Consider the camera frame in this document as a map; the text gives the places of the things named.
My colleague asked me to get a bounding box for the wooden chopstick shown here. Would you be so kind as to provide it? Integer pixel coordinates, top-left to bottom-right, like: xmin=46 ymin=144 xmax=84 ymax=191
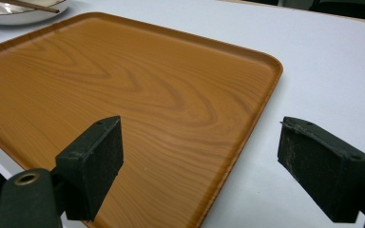
xmin=0 ymin=0 xmax=61 ymax=14

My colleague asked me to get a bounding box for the white bowl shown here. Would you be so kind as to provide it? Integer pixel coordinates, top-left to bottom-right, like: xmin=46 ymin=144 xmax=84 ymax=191
xmin=0 ymin=0 xmax=71 ymax=27

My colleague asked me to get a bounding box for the wood-grain brown tray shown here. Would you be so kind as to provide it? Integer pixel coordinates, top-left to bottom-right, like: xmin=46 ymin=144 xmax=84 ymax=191
xmin=0 ymin=11 xmax=284 ymax=228

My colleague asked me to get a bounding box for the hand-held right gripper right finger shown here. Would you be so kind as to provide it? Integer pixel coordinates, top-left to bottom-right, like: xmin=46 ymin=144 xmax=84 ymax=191
xmin=277 ymin=116 xmax=365 ymax=224

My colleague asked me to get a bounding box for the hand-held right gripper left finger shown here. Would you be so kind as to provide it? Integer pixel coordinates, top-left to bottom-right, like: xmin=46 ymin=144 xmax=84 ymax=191
xmin=54 ymin=115 xmax=125 ymax=222

